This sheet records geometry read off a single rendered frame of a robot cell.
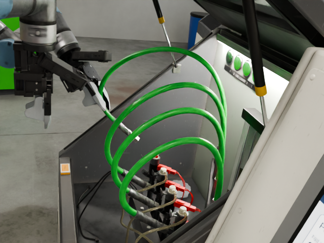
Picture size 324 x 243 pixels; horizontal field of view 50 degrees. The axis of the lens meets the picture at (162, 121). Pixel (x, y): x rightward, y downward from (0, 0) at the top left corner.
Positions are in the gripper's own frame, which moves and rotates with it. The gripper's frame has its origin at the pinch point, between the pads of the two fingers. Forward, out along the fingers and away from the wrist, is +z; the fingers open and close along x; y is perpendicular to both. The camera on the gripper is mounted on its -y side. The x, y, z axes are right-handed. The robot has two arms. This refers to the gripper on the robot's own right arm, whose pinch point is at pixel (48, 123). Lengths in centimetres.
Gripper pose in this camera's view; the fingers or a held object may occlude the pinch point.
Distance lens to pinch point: 89.8
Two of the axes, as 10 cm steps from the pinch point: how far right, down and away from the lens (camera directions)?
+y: -9.5, 0.0, -3.0
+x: 2.7, 4.4, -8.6
